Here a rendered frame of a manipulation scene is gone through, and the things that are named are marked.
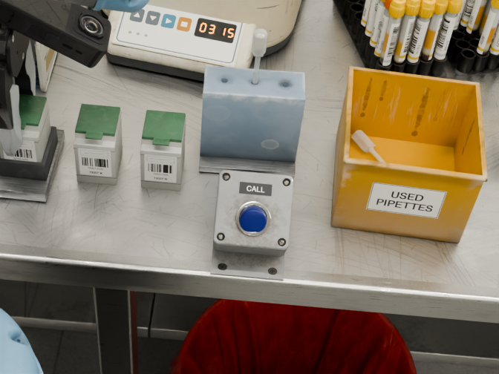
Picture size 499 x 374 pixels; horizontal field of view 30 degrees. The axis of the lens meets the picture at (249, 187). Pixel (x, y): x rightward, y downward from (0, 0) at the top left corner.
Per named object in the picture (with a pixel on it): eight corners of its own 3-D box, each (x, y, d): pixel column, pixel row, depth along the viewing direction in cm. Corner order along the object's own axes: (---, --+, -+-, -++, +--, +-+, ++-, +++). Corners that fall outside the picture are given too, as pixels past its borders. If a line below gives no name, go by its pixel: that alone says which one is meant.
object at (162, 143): (140, 188, 95) (139, 142, 90) (146, 153, 98) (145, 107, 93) (180, 191, 95) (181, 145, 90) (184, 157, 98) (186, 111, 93)
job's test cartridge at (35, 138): (3, 173, 93) (-5, 128, 88) (14, 139, 96) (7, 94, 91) (43, 176, 93) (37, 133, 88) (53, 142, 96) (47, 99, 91)
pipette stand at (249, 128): (198, 173, 97) (202, 103, 89) (202, 125, 101) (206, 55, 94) (294, 179, 97) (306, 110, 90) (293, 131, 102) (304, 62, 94)
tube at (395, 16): (373, 70, 109) (390, -6, 101) (387, 70, 109) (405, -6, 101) (376, 79, 107) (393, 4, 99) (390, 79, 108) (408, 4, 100)
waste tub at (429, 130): (327, 228, 93) (343, 160, 86) (334, 133, 102) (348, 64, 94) (461, 245, 93) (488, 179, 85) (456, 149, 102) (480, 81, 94)
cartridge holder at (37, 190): (-8, 197, 92) (-13, 174, 90) (14, 133, 98) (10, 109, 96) (46, 203, 93) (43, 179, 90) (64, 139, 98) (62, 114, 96)
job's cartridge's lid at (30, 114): (-5, 129, 88) (-5, 125, 88) (7, 95, 91) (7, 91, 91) (36, 133, 88) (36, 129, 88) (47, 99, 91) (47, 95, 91)
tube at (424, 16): (418, 76, 109) (439, 2, 101) (405, 79, 108) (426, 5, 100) (411, 66, 110) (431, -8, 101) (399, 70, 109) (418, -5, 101)
